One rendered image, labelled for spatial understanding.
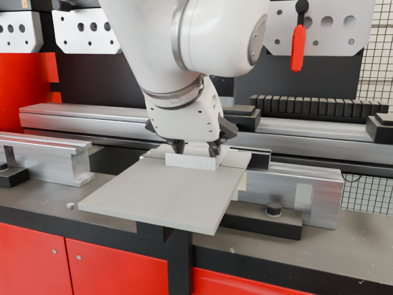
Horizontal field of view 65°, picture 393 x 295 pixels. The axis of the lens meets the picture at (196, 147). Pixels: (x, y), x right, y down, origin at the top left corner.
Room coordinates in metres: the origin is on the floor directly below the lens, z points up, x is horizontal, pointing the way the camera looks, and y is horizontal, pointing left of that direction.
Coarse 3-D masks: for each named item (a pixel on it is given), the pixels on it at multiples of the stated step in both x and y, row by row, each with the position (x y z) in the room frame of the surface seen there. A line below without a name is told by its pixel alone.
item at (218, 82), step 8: (216, 80) 0.57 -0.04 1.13; (224, 80) 0.57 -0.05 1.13; (232, 80) 0.56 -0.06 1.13; (216, 88) 0.57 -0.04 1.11; (224, 88) 0.57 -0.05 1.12; (232, 88) 0.56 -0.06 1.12; (224, 96) 0.57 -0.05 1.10; (232, 96) 0.56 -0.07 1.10; (224, 104) 0.58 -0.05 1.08; (232, 104) 0.57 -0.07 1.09
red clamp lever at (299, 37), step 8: (304, 0) 0.46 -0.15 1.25; (296, 8) 0.46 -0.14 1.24; (304, 8) 0.46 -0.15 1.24; (304, 16) 0.47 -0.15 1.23; (296, 32) 0.46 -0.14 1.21; (304, 32) 0.46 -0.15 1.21; (296, 40) 0.46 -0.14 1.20; (304, 40) 0.46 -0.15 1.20; (296, 48) 0.46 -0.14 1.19; (296, 56) 0.46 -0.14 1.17; (296, 64) 0.46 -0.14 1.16; (296, 72) 0.46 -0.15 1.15
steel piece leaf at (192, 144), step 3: (189, 144) 0.59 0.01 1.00; (192, 144) 0.59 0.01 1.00; (195, 144) 0.59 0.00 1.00; (198, 144) 0.59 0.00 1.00; (201, 144) 0.59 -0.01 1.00; (204, 144) 0.59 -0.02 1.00; (207, 144) 0.59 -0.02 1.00; (198, 147) 0.57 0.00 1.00; (201, 147) 0.57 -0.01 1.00; (204, 147) 0.57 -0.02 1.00; (207, 147) 0.57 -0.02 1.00; (222, 147) 0.57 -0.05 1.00; (225, 147) 0.57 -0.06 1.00; (228, 147) 0.57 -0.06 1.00
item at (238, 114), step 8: (224, 112) 0.77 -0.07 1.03; (232, 112) 0.77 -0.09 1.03; (240, 112) 0.76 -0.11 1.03; (248, 112) 0.75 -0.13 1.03; (256, 112) 0.79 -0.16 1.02; (232, 120) 0.76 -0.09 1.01; (240, 120) 0.75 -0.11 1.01; (248, 120) 0.74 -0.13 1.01; (256, 120) 0.76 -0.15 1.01; (240, 128) 0.75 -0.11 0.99; (248, 128) 0.74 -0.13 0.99
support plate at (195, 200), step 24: (144, 168) 0.47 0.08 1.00; (168, 168) 0.47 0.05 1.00; (96, 192) 0.38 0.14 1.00; (120, 192) 0.38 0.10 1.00; (144, 192) 0.38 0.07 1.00; (168, 192) 0.38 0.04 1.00; (192, 192) 0.38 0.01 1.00; (216, 192) 0.38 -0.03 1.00; (120, 216) 0.33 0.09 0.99; (144, 216) 0.32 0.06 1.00; (168, 216) 0.32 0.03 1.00; (192, 216) 0.32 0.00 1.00; (216, 216) 0.32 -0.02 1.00
